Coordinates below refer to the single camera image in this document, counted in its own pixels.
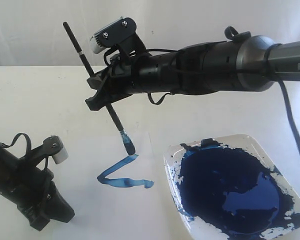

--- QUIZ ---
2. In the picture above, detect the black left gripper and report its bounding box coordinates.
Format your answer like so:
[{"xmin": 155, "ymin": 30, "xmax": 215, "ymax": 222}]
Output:
[{"xmin": 4, "ymin": 153, "xmax": 75, "ymax": 231}]

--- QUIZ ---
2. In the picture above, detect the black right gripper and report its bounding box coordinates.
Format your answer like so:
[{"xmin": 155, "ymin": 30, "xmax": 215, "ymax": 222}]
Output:
[{"xmin": 84, "ymin": 53, "xmax": 166, "ymax": 111}]

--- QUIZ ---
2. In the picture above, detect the black paintbrush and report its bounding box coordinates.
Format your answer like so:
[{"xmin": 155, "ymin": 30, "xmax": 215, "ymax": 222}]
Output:
[{"xmin": 62, "ymin": 21, "xmax": 136, "ymax": 156}]

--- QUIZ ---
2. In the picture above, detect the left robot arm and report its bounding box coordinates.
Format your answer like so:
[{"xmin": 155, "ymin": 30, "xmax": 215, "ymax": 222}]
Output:
[{"xmin": 0, "ymin": 132, "xmax": 75, "ymax": 231}]

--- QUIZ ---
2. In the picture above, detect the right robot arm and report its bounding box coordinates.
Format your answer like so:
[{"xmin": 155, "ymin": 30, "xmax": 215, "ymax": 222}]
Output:
[{"xmin": 85, "ymin": 35, "xmax": 300, "ymax": 111}]

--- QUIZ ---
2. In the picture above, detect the white paper sheet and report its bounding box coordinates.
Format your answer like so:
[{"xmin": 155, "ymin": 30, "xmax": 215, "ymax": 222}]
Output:
[{"xmin": 52, "ymin": 133, "xmax": 170, "ymax": 240}]

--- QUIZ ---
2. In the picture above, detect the white backdrop cloth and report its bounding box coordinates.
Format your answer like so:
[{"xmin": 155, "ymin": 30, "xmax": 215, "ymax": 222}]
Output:
[{"xmin": 0, "ymin": 0, "xmax": 300, "ymax": 66}]

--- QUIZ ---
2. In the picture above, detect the white square paint dish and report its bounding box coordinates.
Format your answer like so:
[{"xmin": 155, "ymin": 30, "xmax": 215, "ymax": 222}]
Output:
[{"xmin": 163, "ymin": 134, "xmax": 300, "ymax": 240}]

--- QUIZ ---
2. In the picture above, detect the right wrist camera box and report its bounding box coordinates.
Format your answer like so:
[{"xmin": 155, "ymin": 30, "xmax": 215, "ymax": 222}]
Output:
[{"xmin": 89, "ymin": 17, "xmax": 137, "ymax": 55}]

